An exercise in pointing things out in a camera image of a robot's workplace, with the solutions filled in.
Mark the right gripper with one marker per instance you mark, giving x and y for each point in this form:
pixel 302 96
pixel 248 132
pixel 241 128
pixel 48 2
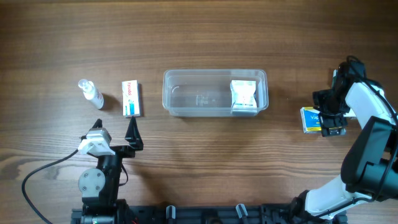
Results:
pixel 333 123

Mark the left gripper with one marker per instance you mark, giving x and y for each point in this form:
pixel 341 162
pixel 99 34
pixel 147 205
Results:
pixel 119 150

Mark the blue VapoDrops box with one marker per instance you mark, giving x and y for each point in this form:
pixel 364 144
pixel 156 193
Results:
pixel 310 120

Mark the white Panadol box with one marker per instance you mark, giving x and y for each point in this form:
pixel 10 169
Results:
pixel 131 98

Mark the white spray bottle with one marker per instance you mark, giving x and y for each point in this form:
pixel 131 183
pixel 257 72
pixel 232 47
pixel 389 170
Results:
pixel 91 93

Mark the white medicine box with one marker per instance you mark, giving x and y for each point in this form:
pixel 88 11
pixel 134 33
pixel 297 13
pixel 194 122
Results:
pixel 243 95

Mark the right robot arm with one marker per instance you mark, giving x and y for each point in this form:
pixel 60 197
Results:
pixel 369 170

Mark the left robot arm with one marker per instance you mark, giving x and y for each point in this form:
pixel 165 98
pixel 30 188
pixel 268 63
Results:
pixel 99 186

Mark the clear plastic container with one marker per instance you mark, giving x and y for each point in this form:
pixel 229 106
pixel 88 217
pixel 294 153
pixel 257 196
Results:
pixel 207 93

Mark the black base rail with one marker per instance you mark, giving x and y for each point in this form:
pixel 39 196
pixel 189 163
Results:
pixel 264 214

